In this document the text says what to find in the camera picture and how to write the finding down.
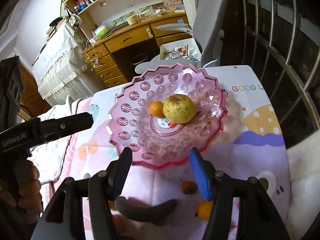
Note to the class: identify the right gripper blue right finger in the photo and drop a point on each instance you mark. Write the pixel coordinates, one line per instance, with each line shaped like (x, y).
(214, 186)

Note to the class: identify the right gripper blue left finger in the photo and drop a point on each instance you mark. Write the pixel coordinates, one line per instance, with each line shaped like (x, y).
(103, 187)

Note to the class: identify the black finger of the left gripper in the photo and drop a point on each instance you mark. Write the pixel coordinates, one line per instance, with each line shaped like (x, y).
(54, 129)

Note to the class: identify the dark overripe banana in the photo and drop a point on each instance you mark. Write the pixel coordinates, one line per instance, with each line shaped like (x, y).
(150, 214)

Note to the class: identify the yellow pear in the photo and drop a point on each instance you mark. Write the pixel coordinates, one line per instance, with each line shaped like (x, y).
(179, 108)

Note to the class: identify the small orange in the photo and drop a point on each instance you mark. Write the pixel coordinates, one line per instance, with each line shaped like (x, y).
(156, 109)

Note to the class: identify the person's left hand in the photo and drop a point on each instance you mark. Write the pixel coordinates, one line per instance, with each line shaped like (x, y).
(31, 199)

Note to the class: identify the small red fruit upper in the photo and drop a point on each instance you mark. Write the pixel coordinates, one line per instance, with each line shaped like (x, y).
(189, 187)

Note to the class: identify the wooden door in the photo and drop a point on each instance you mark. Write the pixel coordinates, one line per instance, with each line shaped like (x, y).
(32, 104)

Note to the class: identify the floral quilt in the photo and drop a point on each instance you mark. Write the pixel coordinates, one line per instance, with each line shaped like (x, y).
(49, 157)

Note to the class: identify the pink plastic fruit bowl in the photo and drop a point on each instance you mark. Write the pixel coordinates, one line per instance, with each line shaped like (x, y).
(158, 143)

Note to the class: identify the lace covered cabinet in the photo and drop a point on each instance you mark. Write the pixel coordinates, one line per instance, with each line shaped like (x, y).
(61, 70)

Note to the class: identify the wooden desk with drawers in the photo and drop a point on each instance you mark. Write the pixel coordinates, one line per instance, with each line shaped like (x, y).
(114, 58)

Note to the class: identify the white storage bin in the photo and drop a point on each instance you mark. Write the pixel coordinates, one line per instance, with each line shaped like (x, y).
(181, 49)

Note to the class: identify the green tissue pack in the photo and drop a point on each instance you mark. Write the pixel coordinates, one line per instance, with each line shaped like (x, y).
(101, 31)

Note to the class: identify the grey office chair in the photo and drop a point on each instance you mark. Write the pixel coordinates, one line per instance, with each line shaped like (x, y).
(206, 37)

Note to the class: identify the metal window grille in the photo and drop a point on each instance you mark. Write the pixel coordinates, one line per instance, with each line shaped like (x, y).
(279, 39)

